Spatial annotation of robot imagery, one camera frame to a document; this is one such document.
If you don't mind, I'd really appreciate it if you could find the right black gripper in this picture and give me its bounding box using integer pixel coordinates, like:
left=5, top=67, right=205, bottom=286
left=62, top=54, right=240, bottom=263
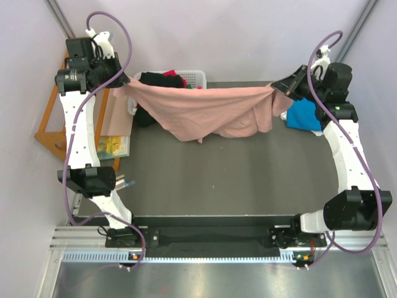
left=271, top=65, right=328, bottom=105

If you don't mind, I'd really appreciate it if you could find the pink t shirt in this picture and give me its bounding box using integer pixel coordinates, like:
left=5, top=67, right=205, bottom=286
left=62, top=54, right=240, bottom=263
left=113, top=79, right=293, bottom=142

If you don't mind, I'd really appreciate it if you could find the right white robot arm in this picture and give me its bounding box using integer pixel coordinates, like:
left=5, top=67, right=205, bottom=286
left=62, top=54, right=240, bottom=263
left=271, top=63, right=393, bottom=246

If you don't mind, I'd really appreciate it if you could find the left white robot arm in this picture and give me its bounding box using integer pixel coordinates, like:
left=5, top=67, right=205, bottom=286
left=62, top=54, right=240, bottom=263
left=55, top=32, right=143, bottom=248

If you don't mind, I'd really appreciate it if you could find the black t shirt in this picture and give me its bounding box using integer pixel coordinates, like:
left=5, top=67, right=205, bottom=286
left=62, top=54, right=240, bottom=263
left=134, top=72, right=175, bottom=128

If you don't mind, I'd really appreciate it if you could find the white folded t shirt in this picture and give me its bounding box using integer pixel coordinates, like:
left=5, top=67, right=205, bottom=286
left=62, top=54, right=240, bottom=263
left=280, top=111, right=323, bottom=137

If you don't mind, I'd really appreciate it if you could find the blue folded t shirt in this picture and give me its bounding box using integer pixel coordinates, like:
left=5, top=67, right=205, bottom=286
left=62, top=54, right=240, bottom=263
left=286, top=99, right=322, bottom=132

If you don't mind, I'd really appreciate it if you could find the magenta t shirt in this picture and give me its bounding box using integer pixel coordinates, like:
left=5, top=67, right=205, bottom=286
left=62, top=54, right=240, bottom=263
left=163, top=70, right=207, bottom=89

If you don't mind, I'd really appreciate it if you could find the white plastic laundry basket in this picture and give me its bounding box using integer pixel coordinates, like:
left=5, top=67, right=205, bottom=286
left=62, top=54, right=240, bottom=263
left=127, top=70, right=207, bottom=115

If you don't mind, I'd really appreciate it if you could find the orange wooden rack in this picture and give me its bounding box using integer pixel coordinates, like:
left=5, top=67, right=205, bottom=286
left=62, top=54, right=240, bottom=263
left=33, top=51, right=122, bottom=173

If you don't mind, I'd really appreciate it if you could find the bundle of marker pens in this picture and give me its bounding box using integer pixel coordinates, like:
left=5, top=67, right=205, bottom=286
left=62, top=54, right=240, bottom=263
left=115, top=174, right=135, bottom=190

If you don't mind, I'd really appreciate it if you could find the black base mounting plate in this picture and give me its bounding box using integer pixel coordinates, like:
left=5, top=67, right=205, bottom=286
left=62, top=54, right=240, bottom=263
left=105, top=215, right=326, bottom=260

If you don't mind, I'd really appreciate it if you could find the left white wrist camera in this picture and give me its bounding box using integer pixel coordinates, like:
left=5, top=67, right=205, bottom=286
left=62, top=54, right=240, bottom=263
left=85, top=29, right=115, bottom=59

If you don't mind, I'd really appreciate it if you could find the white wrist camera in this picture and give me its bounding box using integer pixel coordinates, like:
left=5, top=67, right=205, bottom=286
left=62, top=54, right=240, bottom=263
left=311, top=45, right=331, bottom=80
left=85, top=29, right=115, bottom=59

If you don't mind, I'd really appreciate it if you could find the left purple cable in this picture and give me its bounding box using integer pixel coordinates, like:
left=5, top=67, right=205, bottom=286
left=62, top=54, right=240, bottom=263
left=63, top=11, right=146, bottom=271

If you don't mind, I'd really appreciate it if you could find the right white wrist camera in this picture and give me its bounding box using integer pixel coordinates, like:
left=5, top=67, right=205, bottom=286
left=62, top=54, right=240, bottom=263
left=311, top=45, right=331, bottom=80

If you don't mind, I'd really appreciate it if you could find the grey slotted cable duct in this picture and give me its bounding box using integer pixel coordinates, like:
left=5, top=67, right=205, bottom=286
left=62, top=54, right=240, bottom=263
left=61, top=250, right=298, bottom=264

